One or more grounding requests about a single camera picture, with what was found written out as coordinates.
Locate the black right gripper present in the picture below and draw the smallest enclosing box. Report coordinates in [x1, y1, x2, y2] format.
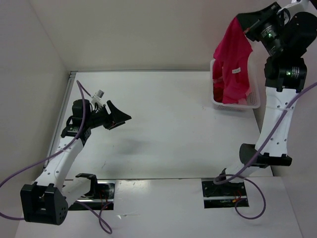
[235, 1, 286, 56]

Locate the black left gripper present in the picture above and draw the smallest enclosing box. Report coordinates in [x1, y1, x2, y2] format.
[86, 100, 131, 130]

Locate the magenta t shirt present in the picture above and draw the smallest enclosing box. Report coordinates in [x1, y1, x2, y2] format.
[212, 17, 253, 104]

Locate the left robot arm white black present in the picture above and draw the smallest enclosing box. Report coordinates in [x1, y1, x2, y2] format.
[20, 99, 131, 225]

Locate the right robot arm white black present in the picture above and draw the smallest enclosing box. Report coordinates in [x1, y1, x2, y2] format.
[214, 0, 317, 195]

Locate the white plastic laundry basket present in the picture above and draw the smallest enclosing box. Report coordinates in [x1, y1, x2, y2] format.
[210, 58, 261, 111]

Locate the dark red t shirt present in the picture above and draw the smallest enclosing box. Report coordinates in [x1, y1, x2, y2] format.
[213, 83, 224, 103]

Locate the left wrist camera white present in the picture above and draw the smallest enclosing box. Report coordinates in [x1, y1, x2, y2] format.
[91, 90, 104, 107]

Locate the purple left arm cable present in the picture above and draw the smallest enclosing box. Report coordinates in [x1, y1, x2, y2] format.
[0, 80, 112, 234]

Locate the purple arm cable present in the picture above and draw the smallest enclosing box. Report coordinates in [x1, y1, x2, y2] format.
[0, 80, 112, 234]
[213, 83, 317, 219]

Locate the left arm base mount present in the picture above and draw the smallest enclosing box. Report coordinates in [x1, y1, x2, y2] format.
[62, 178, 116, 211]

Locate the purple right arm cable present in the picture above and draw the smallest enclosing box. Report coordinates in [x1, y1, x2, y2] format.
[213, 83, 317, 219]

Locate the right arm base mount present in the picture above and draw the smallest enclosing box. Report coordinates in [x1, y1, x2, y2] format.
[201, 178, 249, 209]

